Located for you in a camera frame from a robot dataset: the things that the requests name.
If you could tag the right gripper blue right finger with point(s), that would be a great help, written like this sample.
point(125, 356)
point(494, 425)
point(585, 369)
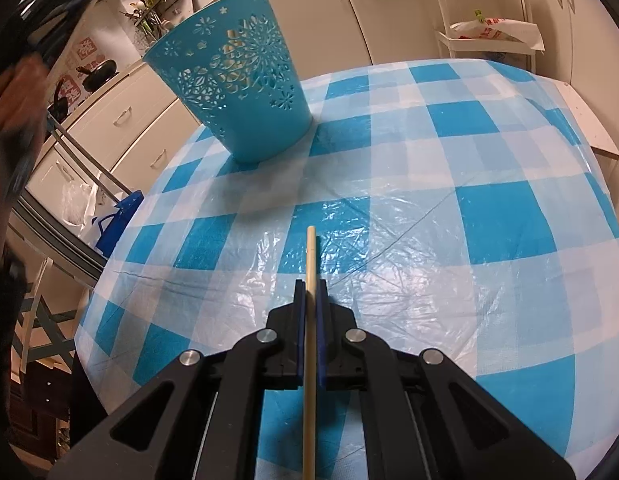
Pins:
point(322, 343)

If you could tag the broom handles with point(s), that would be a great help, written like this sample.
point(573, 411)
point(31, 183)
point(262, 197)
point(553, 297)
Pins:
point(84, 160)

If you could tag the white red plastic bag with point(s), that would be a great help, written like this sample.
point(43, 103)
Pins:
point(500, 29)

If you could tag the cream kitchen cabinet run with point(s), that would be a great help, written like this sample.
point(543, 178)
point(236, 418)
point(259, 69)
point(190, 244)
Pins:
point(581, 39)

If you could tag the black frying pan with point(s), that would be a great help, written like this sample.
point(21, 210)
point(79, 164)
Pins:
point(96, 78)

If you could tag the person's left hand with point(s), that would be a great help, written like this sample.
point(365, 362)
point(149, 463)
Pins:
point(22, 108)

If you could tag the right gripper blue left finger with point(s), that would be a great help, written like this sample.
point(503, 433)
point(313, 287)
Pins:
point(299, 304)

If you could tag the blue checkered plastic tablecloth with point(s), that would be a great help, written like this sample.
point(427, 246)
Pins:
point(458, 206)

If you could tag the blue shopping bag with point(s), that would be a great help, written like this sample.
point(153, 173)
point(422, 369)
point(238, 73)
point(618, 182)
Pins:
point(111, 226)

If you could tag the turquoise perforated plastic basket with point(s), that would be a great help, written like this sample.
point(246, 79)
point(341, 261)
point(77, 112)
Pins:
point(230, 66)

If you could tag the wooden chopstick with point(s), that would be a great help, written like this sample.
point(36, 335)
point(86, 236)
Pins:
point(310, 359)

